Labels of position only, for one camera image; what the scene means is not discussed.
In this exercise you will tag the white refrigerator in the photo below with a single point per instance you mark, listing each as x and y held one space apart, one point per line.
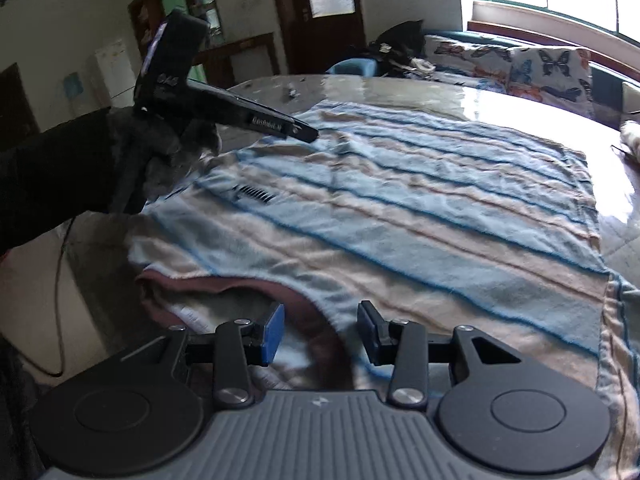
116 74

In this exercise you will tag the left gloved hand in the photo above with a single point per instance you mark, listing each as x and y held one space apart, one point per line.
152 156

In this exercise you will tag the black bag on bench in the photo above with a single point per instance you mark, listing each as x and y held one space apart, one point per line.
395 48

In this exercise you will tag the blue plastic chair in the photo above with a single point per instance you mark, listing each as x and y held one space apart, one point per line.
362 67

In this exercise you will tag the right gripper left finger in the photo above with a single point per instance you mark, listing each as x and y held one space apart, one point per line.
232 349

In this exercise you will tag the blue striped knit garment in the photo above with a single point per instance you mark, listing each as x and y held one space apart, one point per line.
441 222

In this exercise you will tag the butterfly print cushion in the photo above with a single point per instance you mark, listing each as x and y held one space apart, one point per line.
556 76
481 66

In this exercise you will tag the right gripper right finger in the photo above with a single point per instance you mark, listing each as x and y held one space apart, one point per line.
408 348

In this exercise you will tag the dark wooden door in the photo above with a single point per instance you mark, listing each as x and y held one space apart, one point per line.
316 34

